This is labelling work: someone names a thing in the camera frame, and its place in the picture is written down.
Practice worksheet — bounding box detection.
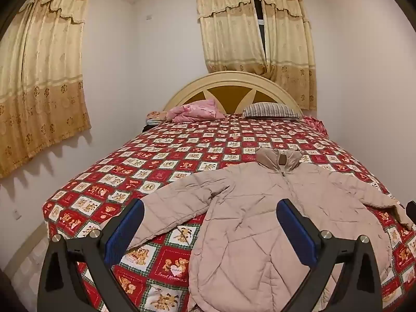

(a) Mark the red teddy bear bedspread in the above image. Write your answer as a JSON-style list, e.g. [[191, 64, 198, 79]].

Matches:
[[43, 115, 415, 311]]

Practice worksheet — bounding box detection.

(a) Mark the white wall socket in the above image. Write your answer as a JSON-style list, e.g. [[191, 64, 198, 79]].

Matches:
[[13, 209, 22, 220]]

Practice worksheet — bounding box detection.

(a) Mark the striped pillow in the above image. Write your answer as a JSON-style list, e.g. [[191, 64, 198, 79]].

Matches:
[[243, 102, 302, 120]]

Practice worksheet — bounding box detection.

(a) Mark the window left gold curtain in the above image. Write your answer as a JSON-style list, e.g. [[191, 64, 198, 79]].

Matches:
[[197, 0, 267, 75]]

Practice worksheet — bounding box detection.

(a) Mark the cream arched wooden headboard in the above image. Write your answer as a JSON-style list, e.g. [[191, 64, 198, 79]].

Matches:
[[164, 71, 302, 115]]

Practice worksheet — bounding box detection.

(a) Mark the floral folded cloth pile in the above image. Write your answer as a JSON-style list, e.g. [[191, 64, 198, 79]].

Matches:
[[145, 111, 168, 126]]

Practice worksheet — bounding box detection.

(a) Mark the red cloth at bedside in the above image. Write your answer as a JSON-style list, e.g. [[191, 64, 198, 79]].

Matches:
[[302, 116, 329, 137]]

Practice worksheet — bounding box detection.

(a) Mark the window right gold curtain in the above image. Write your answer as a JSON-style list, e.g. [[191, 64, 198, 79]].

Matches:
[[260, 0, 317, 111]]

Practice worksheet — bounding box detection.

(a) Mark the window gold curtain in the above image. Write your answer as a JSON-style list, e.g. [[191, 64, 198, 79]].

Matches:
[[197, 0, 267, 75], [260, 0, 317, 111]]

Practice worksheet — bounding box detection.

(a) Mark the left wall gold curtain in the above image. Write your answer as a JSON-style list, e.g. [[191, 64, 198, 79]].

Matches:
[[1, 0, 91, 178]]

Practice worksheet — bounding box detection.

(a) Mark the beige quilted puffer jacket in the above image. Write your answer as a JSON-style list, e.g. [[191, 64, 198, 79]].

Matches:
[[129, 148, 415, 311]]

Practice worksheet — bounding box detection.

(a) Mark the pink folded blanket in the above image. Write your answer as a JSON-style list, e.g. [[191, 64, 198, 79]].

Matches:
[[166, 99, 225, 123]]

